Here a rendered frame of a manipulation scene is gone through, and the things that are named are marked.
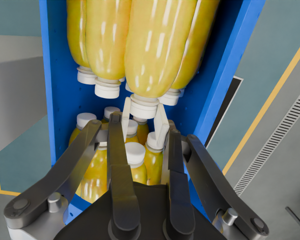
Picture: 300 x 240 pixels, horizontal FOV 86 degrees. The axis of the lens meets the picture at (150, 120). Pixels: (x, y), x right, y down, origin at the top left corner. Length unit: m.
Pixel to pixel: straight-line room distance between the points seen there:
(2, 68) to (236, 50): 0.61
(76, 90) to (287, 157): 2.36
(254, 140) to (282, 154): 0.44
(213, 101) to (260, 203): 2.74
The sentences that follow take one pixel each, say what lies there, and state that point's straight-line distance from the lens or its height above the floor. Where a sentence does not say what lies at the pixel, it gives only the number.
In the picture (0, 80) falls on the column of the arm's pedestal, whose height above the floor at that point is 0.88.
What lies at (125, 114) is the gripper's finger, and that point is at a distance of 0.17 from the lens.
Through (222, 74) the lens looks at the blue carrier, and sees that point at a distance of 0.20.
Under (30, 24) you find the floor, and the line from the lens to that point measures 1.59.
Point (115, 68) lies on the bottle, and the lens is 0.24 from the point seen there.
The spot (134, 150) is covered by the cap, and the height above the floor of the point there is 1.17.
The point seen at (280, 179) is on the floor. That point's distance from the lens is 2.69.
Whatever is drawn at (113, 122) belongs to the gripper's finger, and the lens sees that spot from 0.16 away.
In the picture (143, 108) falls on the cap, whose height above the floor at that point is 1.18.
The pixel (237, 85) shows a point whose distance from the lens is 1.48.
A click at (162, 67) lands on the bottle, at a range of 0.18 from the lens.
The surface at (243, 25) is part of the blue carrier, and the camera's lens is 0.20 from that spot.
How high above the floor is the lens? 1.38
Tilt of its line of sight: 64 degrees down
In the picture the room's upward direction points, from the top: 173 degrees clockwise
